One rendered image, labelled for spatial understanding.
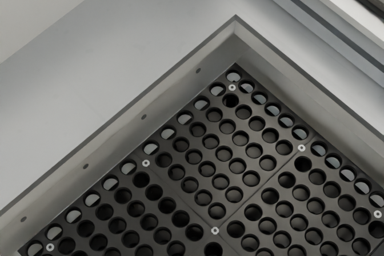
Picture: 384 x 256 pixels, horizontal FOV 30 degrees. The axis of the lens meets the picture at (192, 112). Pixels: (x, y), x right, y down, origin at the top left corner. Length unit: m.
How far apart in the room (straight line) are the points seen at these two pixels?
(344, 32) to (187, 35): 0.12
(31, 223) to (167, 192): 0.12
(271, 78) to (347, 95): 0.14
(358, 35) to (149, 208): 0.19
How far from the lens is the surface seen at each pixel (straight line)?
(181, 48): 0.53
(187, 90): 0.61
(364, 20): 0.50
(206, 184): 0.53
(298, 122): 0.56
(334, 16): 0.51
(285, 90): 0.64
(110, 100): 0.52
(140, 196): 0.53
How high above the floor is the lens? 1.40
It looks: 63 degrees down
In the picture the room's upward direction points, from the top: 2 degrees counter-clockwise
